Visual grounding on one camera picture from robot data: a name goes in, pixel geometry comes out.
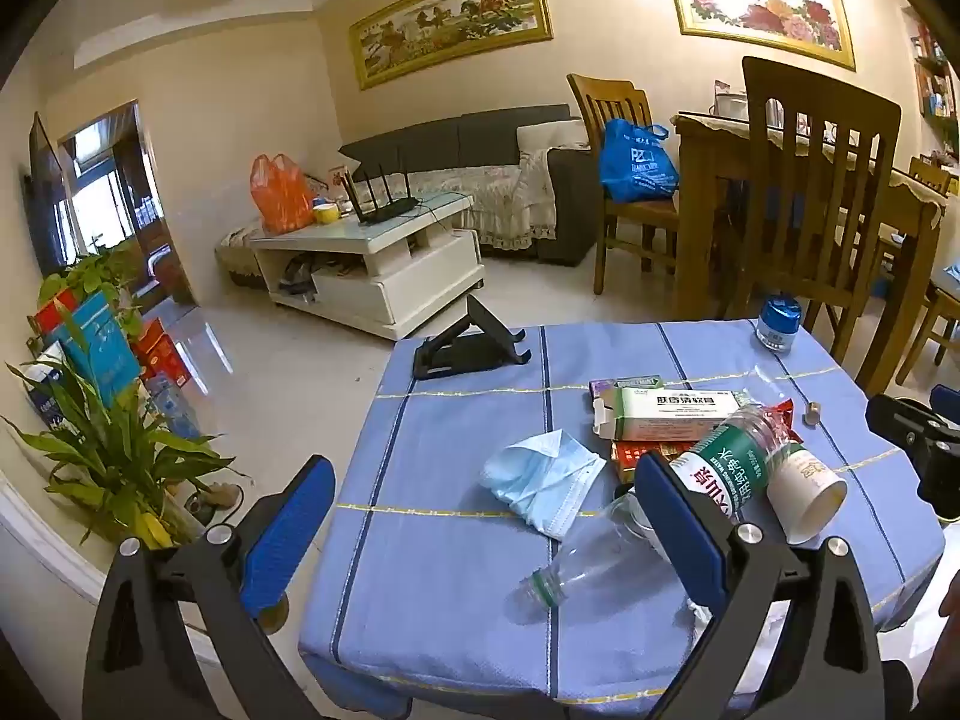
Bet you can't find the wall shelf with items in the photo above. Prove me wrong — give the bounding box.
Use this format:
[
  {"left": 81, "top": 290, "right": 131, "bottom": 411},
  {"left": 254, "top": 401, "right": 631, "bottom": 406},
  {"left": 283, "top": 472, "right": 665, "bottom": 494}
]
[{"left": 911, "top": 19, "right": 960, "bottom": 166}]

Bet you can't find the round-leaf potted plant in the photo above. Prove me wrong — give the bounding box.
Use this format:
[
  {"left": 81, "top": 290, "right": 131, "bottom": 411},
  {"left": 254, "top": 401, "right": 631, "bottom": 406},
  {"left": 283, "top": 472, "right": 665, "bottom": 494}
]
[{"left": 37, "top": 240, "right": 143, "bottom": 335}]

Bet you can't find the green label plastic bottle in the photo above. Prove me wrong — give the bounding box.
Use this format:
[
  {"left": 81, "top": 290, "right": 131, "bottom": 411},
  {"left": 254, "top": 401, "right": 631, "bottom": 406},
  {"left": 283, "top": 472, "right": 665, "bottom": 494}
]
[{"left": 670, "top": 403, "right": 797, "bottom": 526}]

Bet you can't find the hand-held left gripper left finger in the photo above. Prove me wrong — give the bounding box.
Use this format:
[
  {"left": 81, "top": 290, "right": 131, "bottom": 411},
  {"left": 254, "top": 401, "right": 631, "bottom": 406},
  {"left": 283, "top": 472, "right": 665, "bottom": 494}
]
[{"left": 82, "top": 454, "right": 413, "bottom": 720}]

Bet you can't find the white sofa pillow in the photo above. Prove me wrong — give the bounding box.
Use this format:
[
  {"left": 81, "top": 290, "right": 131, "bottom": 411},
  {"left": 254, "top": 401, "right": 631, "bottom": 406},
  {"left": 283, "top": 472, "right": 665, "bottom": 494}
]
[{"left": 516, "top": 120, "right": 590, "bottom": 151}]

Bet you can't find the wall television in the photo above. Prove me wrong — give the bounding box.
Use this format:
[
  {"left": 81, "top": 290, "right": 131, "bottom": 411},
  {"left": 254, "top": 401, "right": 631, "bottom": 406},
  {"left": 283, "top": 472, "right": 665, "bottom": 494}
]
[{"left": 26, "top": 111, "right": 76, "bottom": 278}]

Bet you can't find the blue shopping bag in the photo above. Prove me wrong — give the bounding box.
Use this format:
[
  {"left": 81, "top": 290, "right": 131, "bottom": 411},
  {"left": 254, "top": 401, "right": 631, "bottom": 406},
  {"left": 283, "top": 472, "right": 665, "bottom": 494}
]
[{"left": 598, "top": 118, "right": 680, "bottom": 203}]

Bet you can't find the red gift box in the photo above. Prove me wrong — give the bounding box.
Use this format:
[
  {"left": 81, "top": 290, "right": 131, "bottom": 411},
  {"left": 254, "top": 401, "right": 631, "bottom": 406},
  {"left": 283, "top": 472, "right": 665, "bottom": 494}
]
[
  {"left": 131, "top": 319, "right": 188, "bottom": 391},
  {"left": 34, "top": 289, "right": 80, "bottom": 335}
]

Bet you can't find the orange plastic bag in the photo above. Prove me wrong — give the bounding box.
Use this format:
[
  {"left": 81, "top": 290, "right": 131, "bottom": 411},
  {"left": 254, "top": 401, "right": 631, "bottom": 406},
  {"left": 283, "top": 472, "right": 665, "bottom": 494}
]
[{"left": 250, "top": 154, "right": 316, "bottom": 235}]

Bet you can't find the white coffee table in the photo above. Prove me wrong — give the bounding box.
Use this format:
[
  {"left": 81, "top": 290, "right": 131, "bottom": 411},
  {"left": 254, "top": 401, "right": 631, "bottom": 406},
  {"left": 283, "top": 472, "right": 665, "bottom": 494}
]
[{"left": 247, "top": 191, "right": 487, "bottom": 342}]

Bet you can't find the dark grey sofa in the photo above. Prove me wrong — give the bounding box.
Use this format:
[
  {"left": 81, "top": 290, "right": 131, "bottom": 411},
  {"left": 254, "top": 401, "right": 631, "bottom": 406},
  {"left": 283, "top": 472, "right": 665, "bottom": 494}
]
[{"left": 339, "top": 103, "right": 605, "bottom": 267}]

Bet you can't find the clear plastic bottle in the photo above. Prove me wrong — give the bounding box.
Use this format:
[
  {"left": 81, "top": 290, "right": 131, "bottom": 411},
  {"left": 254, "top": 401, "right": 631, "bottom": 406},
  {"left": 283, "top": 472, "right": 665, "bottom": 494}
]
[{"left": 517, "top": 491, "right": 676, "bottom": 616}]

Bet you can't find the blue striped tablecloth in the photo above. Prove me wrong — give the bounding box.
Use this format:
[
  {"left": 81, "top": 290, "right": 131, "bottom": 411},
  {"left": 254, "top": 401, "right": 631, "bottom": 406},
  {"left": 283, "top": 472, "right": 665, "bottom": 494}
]
[{"left": 298, "top": 321, "right": 947, "bottom": 720}]

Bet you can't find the white medicine box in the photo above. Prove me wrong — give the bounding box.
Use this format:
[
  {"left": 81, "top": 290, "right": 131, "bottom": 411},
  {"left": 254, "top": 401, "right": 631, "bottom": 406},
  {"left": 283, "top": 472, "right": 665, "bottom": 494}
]
[{"left": 592, "top": 388, "right": 740, "bottom": 442}]

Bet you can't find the white paper cup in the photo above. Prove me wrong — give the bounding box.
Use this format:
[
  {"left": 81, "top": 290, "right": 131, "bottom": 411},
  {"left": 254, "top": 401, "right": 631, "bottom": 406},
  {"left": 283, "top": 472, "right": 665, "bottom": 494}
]
[{"left": 765, "top": 444, "right": 848, "bottom": 545}]

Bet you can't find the long-leaf potted plant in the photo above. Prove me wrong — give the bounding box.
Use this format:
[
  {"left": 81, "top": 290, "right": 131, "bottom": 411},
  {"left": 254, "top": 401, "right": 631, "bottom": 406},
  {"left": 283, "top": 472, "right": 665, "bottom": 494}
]
[{"left": 6, "top": 307, "right": 248, "bottom": 548}]

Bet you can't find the flower painting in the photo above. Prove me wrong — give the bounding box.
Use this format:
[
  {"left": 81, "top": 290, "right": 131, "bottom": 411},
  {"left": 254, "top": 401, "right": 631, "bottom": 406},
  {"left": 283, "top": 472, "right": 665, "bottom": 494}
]
[{"left": 660, "top": 0, "right": 857, "bottom": 72}]

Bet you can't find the black wifi router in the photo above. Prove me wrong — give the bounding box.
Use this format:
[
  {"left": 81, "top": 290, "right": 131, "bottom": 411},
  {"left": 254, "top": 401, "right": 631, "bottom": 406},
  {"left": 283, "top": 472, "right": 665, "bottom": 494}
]
[{"left": 343, "top": 163, "right": 422, "bottom": 226}]

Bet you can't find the horse landscape painting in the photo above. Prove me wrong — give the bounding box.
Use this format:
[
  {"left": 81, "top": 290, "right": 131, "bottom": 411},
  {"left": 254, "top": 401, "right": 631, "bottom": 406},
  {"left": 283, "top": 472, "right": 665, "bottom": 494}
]
[{"left": 349, "top": 0, "right": 554, "bottom": 91}]

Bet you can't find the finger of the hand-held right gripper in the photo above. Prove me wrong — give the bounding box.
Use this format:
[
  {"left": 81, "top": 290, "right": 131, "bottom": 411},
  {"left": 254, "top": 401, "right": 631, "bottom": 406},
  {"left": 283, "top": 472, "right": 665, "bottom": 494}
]
[{"left": 866, "top": 394, "right": 938, "bottom": 442}]

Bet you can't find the brown lace-covered stool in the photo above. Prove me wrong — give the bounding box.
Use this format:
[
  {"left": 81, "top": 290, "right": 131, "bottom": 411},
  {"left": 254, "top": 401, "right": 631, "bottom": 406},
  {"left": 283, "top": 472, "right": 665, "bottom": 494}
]
[{"left": 216, "top": 217, "right": 263, "bottom": 287}]

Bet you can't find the wooden dining chair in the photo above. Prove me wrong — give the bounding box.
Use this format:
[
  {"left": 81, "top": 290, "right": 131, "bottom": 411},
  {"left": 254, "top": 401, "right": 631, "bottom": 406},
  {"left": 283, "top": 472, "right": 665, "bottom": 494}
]
[
  {"left": 909, "top": 156, "right": 953, "bottom": 196},
  {"left": 568, "top": 73, "right": 683, "bottom": 296},
  {"left": 896, "top": 262, "right": 960, "bottom": 387},
  {"left": 742, "top": 56, "right": 902, "bottom": 391}
]

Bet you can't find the blue face mask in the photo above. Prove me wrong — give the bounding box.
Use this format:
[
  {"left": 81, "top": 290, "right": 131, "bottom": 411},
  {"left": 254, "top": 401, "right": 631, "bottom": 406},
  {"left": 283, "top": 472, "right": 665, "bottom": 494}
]
[{"left": 480, "top": 429, "right": 607, "bottom": 541}]

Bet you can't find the wooden dining table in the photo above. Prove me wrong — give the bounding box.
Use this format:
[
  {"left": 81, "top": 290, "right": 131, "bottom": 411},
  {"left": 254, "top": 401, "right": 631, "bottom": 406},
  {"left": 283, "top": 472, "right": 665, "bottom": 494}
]
[{"left": 670, "top": 111, "right": 950, "bottom": 391}]

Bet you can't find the blue lid jar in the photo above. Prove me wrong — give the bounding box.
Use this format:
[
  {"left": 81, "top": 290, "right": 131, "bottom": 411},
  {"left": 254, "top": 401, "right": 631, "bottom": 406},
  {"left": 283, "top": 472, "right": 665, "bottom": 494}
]
[{"left": 754, "top": 297, "right": 803, "bottom": 353}]

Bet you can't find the black folding phone stand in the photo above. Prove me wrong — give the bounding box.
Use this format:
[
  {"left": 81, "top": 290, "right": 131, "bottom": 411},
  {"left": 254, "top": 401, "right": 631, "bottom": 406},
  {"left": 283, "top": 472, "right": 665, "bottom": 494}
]
[{"left": 412, "top": 295, "right": 532, "bottom": 380}]

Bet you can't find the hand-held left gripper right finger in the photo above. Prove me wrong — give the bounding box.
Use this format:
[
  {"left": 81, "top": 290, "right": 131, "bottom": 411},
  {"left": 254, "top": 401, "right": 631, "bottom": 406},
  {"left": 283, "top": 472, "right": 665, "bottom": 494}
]
[{"left": 634, "top": 452, "right": 916, "bottom": 720}]

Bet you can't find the floral lace sofa cover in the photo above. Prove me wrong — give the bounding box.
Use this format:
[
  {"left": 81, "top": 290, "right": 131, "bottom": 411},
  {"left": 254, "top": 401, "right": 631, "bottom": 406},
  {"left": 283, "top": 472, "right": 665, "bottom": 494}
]
[{"left": 409, "top": 146, "right": 560, "bottom": 252}]

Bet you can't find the blue gift box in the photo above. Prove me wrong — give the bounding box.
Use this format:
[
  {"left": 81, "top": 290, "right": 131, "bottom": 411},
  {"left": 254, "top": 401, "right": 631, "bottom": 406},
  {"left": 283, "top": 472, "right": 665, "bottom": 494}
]
[{"left": 56, "top": 292, "right": 143, "bottom": 410}]

